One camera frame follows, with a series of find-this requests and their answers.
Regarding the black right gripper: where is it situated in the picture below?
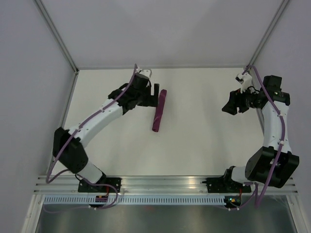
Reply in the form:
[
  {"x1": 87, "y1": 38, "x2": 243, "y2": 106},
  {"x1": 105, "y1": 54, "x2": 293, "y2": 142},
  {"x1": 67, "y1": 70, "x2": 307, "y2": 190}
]
[{"x1": 222, "y1": 85, "x2": 261, "y2": 116}]

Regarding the purple cloth napkin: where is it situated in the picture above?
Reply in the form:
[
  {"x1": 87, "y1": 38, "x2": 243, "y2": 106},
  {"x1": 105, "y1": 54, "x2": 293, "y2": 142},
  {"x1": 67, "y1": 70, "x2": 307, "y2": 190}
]
[{"x1": 152, "y1": 89, "x2": 167, "y2": 133}]

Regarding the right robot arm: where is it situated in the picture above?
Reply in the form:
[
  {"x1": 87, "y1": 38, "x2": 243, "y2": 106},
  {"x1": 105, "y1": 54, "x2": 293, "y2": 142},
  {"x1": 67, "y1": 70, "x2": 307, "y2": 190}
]
[{"x1": 222, "y1": 74, "x2": 299, "y2": 188}]

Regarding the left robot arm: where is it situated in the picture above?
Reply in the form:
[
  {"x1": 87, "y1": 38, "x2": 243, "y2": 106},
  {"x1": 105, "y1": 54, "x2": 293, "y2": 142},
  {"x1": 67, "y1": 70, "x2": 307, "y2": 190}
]
[{"x1": 52, "y1": 69, "x2": 159, "y2": 192}]

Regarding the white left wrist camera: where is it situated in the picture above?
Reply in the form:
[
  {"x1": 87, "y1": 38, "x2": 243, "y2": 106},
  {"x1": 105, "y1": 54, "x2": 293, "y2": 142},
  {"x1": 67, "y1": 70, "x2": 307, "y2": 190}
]
[{"x1": 135, "y1": 67, "x2": 152, "y2": 79}]

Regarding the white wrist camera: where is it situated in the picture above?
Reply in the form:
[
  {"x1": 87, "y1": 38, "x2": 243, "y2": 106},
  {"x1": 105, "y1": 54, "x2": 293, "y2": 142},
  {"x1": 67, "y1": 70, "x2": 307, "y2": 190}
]
[
  {"x1": 235, "y1": 73, "x2": 252, "y2": 93},
  {"x1": 135, "y1": 67, "x2": 152, "y2": 79}
]

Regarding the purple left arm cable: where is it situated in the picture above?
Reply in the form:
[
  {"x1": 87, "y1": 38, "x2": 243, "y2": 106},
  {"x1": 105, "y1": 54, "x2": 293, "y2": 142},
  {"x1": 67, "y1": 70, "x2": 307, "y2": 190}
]
[{"x1": 43, "y1": 63, "x2": 144, "y2": 214}]

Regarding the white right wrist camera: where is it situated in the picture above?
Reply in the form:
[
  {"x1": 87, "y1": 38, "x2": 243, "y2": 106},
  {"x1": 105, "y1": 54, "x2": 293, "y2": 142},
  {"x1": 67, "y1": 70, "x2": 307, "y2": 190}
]
[{"x1": 235, "y1": 73, "x2": 252, "y2": 93}]

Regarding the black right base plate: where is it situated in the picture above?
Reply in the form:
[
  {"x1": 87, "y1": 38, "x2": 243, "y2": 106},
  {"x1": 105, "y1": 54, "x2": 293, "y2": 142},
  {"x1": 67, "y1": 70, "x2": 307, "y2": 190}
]
[{"x1": 202, "y1": 177, "x2": 251, "y2": 194}]

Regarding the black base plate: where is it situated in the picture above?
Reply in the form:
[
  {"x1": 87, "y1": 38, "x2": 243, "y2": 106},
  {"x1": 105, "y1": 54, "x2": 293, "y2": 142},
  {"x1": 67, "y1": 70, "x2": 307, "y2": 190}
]
[
  {"x1": 78, "y1": 177, "x2": 121, "y2": 193},
  {"x1": 202, "y1": 177, "x2": 251, "y2": 194}
]

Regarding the aluminium front rail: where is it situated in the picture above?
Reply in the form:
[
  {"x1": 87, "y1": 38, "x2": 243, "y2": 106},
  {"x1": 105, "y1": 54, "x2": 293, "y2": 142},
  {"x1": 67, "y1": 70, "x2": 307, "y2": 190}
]
[{"x1": 33, "y1": 176, "x2": 298, "y2": 195}]

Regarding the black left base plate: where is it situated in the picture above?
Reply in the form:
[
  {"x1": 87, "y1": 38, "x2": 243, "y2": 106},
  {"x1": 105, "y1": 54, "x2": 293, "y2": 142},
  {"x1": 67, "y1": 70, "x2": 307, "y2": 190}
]
[{"x1": 78, "y1": 177, "x2": 121, "y2": 193}]

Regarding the aluminium right frame post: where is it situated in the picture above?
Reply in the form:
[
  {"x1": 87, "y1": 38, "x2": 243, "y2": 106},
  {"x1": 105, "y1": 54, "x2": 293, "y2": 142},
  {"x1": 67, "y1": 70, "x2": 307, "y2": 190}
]
[{"x1": 245, "y1": 0, "x2": 292, "y2": 67}]

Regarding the aluminium frame post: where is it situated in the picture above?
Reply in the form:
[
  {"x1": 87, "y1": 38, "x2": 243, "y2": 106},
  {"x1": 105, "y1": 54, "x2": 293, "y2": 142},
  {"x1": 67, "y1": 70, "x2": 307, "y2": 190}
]
[
  {"x1": 33, "y1": 0, "x2": 79, "y2": 74},
  {"x1": 245, "y1": 0, "x2": 292, "y2": 67}
]

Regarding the aluminium left frame post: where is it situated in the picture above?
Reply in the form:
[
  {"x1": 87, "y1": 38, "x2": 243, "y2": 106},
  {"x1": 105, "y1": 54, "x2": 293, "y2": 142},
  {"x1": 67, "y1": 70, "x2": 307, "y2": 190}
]
[{"x1": 33, "y1": 0, "x2": 79, "y2": 74}]

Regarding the white slotted cable duct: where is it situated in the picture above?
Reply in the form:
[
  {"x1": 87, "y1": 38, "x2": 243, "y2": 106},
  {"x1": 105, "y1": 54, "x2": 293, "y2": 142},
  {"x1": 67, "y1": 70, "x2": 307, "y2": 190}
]
[{"x1": 44, "y1": 195, "x2": 225, "y2": 205}]

